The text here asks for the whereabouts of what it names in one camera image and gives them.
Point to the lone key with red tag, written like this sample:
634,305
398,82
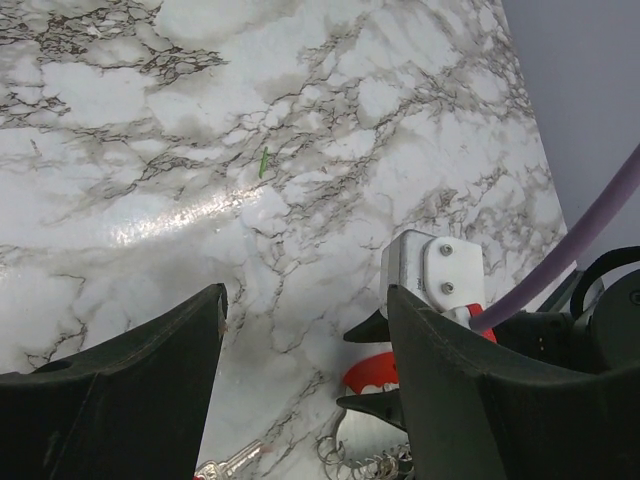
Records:
226,469

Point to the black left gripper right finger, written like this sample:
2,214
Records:
477,410

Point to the small green plastic sliver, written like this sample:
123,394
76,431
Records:
263,162

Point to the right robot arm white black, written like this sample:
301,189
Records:
590,339

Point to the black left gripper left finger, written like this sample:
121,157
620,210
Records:
132,407

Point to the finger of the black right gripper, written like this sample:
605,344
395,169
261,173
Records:
375,329
385,406

